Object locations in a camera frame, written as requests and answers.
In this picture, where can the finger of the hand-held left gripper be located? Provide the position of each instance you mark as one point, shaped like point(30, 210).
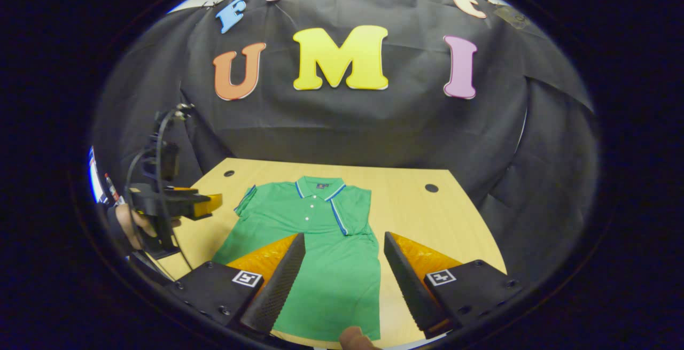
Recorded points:
point(200, 205)

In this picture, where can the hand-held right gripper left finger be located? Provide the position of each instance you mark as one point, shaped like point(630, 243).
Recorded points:
point(280, 286)

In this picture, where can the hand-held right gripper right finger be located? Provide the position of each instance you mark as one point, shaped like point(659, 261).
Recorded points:
point(409, 286)

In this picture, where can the green polo T-shirt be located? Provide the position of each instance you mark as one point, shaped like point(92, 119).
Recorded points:
point(331, 264)

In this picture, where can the black backdrop cloth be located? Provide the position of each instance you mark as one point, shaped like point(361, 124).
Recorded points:
point(374, 125)

